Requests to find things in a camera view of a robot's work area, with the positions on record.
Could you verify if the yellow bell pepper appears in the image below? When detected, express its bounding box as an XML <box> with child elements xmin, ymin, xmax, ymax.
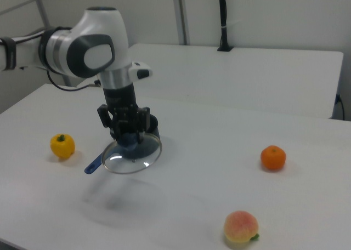
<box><xmin>49</xmin><ymin>133</ymin><xmax>76</xmax><ymax>160</ymax></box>

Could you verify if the dark blue saucepan blue handle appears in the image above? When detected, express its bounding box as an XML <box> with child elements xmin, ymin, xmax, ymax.
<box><xmin>84</xmin><ymin>113</ymin><xmax>161</xmax><ymax>175</ymax></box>

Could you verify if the pink yellow peach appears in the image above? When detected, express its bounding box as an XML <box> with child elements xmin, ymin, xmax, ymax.
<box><xmin>223</xmin><ymin>210</ymin><xmax>261</xmax><ymax>244</ymax></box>

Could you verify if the slanted grey metal post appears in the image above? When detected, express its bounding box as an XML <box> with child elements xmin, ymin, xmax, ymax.
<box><xmin>31</xmin><ymin>0</ymin><xmax>50</xmax><ymax>29</ymax></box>

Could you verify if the black cable with plug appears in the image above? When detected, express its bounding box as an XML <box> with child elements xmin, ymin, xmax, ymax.
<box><xmin>335</xmin><ymin>94</ymin><xmax>346</xmax><ymax>121</ymax></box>

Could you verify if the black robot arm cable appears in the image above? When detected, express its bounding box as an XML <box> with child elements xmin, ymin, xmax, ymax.
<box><xmin>46</xmin><ymin>69</ymin><xmax>100</xmax><ymax>92</ymax></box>

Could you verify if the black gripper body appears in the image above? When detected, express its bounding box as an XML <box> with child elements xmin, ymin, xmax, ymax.
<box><xmin>103</xmin><ymin>82</ymin><xmax>139</xmax><ymax>134</ymax></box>

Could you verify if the grey metal partition post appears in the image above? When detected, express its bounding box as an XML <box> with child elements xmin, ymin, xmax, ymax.
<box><xmin>176</xmin><ymin>0</ymin><xmax>190</xmax><ymax>46</ymax></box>

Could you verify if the glass lid blue knob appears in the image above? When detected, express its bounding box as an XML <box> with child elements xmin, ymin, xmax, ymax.
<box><xmin>101</xmin><ymin>132</ymin><xmax>163</xmax><ymax>175</ymax></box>

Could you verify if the black camera pole white band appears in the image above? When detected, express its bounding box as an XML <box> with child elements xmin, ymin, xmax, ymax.
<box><xmin>217</xmin><ymin>0</ymin><xmax>234</xmax><ymax>52</ymax></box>

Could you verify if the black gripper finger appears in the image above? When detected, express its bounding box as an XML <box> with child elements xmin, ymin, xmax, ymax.
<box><xmin>136</xmin><ymin>106</ymin><xmax>152</xmax><ymax>144</ymax></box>
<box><xmin>96</xmin><ymin>104</ymin><xmax>123</xmax><ymax>146</ymax></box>

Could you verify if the orange mandarin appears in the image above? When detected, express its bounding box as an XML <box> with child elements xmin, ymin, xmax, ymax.
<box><xmin>260</xmin><ymin>145</ymin><xmax>287</xmax><ymax>171</ymax></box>

